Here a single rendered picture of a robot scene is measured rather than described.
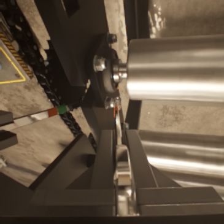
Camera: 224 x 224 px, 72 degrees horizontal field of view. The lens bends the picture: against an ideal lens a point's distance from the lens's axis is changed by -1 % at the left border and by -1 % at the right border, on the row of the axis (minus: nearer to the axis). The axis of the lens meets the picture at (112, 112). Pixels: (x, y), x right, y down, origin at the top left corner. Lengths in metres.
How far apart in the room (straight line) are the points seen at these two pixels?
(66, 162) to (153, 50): 0.21
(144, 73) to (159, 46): 0.05
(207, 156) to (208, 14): 0.90
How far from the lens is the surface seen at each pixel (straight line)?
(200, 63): 0.27
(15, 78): 1.45
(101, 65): 0.26
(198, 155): 0.50
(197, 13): 1.20
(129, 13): 0.83
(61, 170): 0.23
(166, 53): 0.27
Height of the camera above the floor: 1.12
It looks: 39 degrees down
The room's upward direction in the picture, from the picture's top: 164 degrees counter-clockwise
